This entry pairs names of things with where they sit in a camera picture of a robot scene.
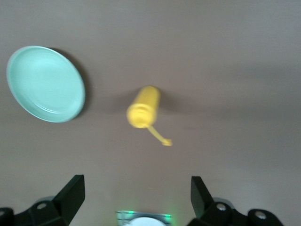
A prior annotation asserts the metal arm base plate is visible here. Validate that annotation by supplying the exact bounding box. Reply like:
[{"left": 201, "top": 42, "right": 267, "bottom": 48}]
[{"left": 116, "top": 210, "right": 173, "bottom": 226}]

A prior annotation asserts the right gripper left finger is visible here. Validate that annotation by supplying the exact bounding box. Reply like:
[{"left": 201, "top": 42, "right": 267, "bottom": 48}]
[{"left": 0, "top": 174, "right": 86, "bottom": 226}]

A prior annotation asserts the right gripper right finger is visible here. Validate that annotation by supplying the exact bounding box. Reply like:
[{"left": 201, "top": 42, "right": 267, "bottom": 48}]
[{"left": 187, "top": 176, "right": 283, "bottom": 226}]

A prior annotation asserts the yellow squeeze bottle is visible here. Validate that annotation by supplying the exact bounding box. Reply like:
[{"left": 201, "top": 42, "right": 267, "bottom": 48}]
[{"left": 126, "top": 85, "right": 174, "bottom": 147}]

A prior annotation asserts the mint green plate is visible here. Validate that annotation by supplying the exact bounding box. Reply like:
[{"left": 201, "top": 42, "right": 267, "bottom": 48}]
[{"left": 6, "top": 45, "right": 86, "bottom": 123}]

